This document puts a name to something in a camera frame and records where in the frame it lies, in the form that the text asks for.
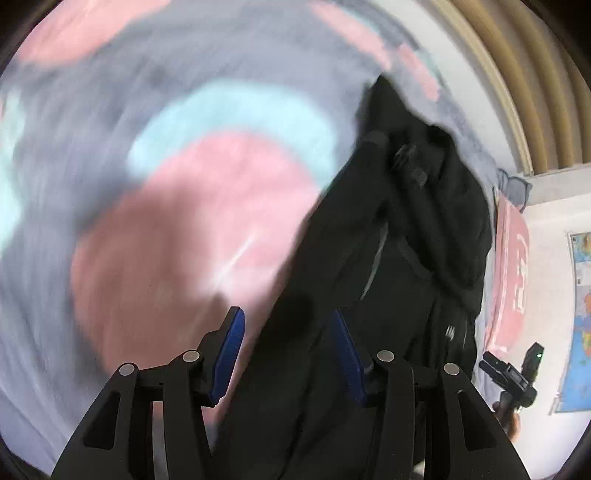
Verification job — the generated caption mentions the black hooded jacket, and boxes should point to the black hooded jacket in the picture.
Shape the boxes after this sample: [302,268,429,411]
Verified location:
[210,74,494,480]

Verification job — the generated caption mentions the pink pillow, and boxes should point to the pink pillow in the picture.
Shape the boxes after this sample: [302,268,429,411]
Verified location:
[484,193,532,357]

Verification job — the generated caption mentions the colourful wall map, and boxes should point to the colourful wall map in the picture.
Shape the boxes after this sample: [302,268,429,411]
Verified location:
[553,231,591,415]

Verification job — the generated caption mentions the grey floral blanket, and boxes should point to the grey floral blanket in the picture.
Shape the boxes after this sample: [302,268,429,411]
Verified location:
[0,0,502,476]

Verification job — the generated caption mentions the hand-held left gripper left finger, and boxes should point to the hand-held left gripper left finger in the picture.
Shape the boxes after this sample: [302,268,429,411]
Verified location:
[51,306,246,480]

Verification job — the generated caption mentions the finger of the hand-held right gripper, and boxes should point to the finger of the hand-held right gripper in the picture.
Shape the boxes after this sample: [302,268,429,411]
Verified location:
[479,351,509,383]

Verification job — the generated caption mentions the grey pillow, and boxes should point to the grey pillow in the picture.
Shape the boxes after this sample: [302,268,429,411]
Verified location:
[495,168,533,213]

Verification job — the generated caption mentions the brown striped window blind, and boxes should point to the brown striped window blind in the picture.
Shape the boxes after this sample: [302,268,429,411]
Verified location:
[431,0,591,176]

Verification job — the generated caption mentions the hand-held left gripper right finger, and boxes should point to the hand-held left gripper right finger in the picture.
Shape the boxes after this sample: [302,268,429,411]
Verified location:
[334,308,533,480]

